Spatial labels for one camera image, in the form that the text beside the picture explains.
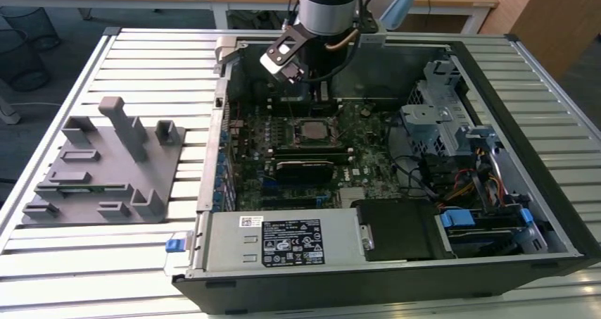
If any metal socket cover frame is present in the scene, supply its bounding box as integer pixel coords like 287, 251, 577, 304
329, 101, 357, 139

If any silver square CPU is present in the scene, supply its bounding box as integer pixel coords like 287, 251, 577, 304
300, 120, 332, 141

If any CPU socket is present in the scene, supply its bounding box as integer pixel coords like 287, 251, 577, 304
291, 116, 344, 149

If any black RAM slot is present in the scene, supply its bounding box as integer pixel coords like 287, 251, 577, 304
271, 154, 355, 164
271, 147, 355, 157
266, 106, 343, 116
266, 99, 343, 108

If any silver metal drive cage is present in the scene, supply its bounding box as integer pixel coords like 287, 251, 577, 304
399, 60, 476, 158

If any green motherboard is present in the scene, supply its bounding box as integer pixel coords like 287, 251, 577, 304
228, 99, 409, 211

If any small black graphics card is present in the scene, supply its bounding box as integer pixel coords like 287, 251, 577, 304
275, 159, 336, 185

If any silver chipset heatsink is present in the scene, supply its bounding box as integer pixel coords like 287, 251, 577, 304
339, 187, 368, 207

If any wooden cabinet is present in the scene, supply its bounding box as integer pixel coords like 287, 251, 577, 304
479, 0, 601, 80

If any hard disk in blue carrier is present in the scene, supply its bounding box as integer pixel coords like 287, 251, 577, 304
439, 208, 527, 259

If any silver power supply unit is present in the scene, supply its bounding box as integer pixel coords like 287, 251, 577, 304
204, 208, 364, 272

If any grey plastic parts rack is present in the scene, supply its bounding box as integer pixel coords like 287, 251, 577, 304
22, 96, 188, 225

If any green RAM stick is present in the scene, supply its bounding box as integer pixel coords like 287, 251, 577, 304
56, 184, 127, 195

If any black mesh waste bin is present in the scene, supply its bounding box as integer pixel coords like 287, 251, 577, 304
0, 28, 52, 93
0, 6, 63, 51

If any black open PC case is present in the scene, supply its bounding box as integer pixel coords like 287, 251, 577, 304
164, 33, 601, 315

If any white stand foot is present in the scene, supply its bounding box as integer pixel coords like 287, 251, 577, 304
0, 95, 23, 125

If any bronze curved cable sleeve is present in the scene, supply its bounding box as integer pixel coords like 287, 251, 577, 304
325, 29, 361, 51

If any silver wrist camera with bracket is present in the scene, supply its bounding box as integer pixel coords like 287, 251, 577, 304
259, 26, 314, 85

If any black cable bundle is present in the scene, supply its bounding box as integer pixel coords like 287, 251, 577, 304
420, 153, 460, 197

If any yellow orange wire bundle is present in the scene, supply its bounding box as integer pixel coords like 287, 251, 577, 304
439, 181, 504, 202

